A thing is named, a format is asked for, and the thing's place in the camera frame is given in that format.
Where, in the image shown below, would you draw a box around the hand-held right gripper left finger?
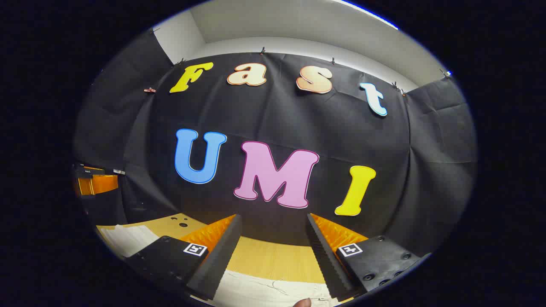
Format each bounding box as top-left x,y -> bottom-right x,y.
125,214 -> 243,301

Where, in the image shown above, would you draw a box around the black backdrop cloth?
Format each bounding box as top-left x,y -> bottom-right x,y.
73,28 -> 477,256

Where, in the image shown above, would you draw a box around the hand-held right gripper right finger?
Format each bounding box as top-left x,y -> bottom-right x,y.
306,212 -> 432,301

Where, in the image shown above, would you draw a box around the white jeans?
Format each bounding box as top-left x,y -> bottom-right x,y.
100,224 -> 354,307

